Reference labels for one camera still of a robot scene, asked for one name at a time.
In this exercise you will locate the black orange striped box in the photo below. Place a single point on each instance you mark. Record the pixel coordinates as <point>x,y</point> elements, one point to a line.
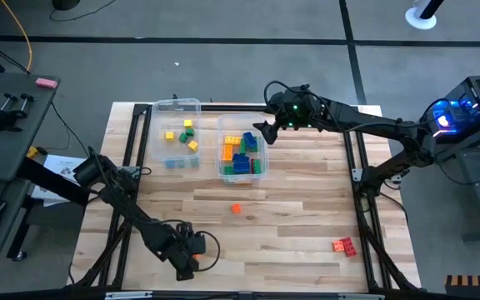
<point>475,285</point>

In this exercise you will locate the yellow-orange small block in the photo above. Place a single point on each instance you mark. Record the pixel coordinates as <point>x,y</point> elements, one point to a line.
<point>193,146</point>

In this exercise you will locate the white printed paper sheet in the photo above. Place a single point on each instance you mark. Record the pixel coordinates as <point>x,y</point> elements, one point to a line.
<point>63,164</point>

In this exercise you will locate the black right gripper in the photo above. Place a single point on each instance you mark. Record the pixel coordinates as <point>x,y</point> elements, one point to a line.
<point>296,110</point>

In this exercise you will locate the black desk leg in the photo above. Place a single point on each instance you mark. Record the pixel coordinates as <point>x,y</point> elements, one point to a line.
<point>52,181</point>

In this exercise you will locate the yellow and black tool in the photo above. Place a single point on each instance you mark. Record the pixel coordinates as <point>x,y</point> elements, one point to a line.
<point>33,152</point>

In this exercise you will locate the yellow small block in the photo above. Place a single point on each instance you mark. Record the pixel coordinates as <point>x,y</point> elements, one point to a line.
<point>169,136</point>
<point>188,123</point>

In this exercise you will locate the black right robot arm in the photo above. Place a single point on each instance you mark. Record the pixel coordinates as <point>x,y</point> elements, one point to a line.
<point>373,125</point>

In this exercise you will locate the grey arm base bracket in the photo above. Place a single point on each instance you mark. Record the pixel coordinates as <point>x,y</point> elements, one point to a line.
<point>394,178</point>

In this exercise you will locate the white fan base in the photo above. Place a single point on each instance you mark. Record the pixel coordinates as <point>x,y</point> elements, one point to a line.
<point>417,21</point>

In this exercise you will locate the clear plastic bin with label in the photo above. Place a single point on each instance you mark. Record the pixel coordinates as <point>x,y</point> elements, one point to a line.
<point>240,125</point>

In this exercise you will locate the black round floor base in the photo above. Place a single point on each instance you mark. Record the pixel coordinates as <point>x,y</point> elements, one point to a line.
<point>66,3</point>

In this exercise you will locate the yellow-orange large block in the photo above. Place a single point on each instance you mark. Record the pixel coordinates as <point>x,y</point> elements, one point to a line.
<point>227,152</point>

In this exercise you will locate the dark grey desk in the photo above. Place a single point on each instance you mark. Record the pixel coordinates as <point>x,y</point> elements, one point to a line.
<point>11,137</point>

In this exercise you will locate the pink eraser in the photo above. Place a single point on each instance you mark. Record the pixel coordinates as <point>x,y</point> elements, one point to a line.
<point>46,83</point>

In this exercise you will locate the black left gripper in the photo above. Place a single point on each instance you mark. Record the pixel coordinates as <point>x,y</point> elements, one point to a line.
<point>181,246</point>

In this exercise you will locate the black double clamp mount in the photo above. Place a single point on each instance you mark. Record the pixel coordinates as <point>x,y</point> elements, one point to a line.
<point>8,116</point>

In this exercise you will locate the white corner bracket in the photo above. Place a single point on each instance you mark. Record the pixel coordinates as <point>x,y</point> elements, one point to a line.
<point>356,174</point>

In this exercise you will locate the red large block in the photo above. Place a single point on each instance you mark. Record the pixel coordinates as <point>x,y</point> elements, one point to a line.
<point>349,246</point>
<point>251,166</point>

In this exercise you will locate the orange small block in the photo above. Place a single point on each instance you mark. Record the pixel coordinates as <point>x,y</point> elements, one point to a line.
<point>196,256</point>
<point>236,208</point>
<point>338,246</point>

